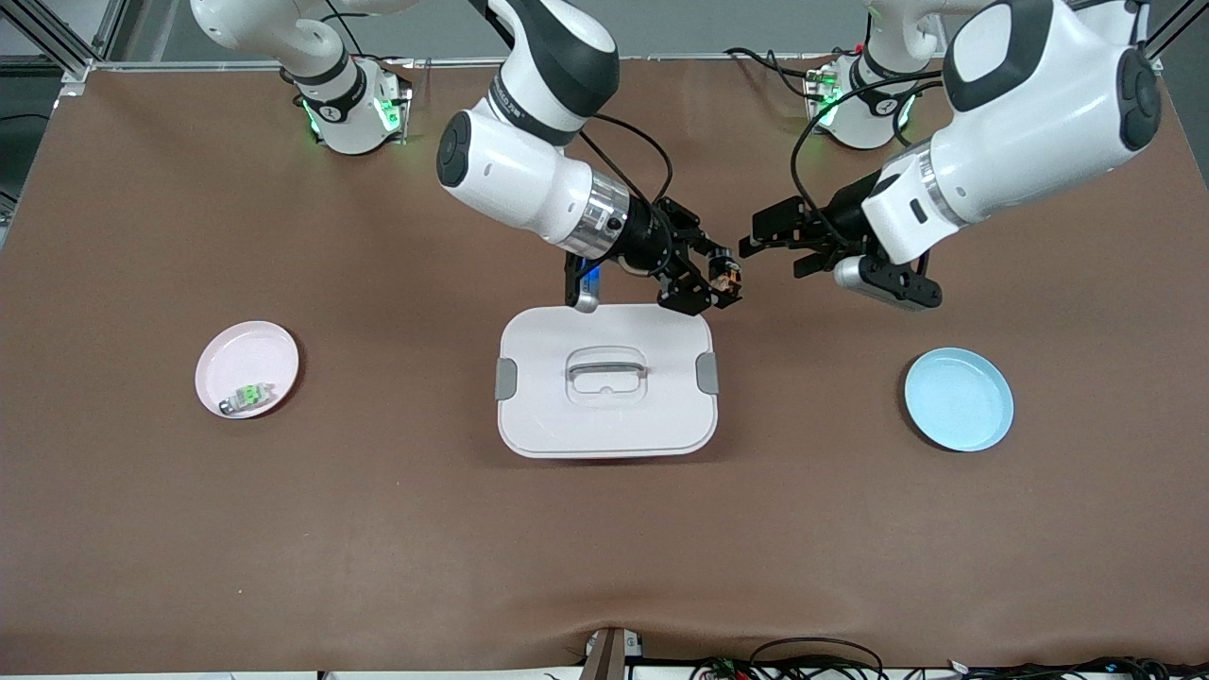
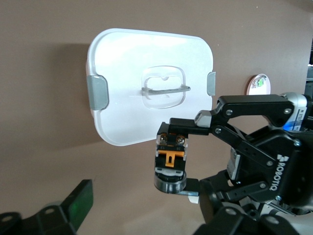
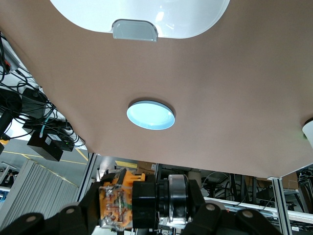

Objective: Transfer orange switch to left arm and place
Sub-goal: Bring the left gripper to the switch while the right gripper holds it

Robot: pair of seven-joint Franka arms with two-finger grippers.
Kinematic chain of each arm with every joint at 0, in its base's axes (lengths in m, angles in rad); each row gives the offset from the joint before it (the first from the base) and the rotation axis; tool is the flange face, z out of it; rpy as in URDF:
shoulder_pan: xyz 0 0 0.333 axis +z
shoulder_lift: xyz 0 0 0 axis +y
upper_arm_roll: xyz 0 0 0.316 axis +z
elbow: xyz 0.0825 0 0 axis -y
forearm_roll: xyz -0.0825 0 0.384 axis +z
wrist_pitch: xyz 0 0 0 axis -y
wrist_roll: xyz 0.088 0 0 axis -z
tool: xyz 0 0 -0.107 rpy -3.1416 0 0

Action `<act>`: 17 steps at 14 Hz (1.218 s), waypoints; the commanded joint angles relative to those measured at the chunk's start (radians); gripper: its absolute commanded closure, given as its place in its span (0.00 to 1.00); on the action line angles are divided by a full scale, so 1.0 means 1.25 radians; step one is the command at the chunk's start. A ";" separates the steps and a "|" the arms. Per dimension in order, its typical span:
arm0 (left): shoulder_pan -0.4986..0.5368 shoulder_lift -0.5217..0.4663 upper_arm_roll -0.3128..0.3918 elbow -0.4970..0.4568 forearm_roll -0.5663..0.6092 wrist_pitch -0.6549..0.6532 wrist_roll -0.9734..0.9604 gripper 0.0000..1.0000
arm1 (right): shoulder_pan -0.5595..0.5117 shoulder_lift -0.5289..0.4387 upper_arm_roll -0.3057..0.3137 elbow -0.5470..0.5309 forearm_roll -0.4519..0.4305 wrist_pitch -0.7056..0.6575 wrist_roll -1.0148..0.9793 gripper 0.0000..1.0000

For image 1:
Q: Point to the green and clear switch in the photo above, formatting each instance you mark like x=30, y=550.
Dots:
x=250, y=395

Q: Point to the grey table edge bracket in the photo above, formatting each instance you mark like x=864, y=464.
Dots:
x=609, y=656

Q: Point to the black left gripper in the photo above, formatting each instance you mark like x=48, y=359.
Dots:
x=843, y=221

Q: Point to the light blue round plate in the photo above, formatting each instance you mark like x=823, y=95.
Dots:
x=959, y=401

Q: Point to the pink round plate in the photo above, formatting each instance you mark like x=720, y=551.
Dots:
x=246, y=359

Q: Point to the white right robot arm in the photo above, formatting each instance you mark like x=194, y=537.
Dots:
x=529, y=179

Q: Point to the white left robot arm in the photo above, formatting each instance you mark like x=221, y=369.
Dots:
x=1039, y=142

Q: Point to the aluminium frame profile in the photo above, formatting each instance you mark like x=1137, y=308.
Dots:
x=1171, y=38
x=66, y=42

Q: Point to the metal table edge rail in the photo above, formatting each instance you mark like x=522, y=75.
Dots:
x=680, y=59

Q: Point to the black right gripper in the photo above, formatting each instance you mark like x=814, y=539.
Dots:
x=650, y=237

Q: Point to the white lidded storage box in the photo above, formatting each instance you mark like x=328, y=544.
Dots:
x=604, y=425

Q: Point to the brown table mat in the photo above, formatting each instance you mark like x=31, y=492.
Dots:
x=604, y=548

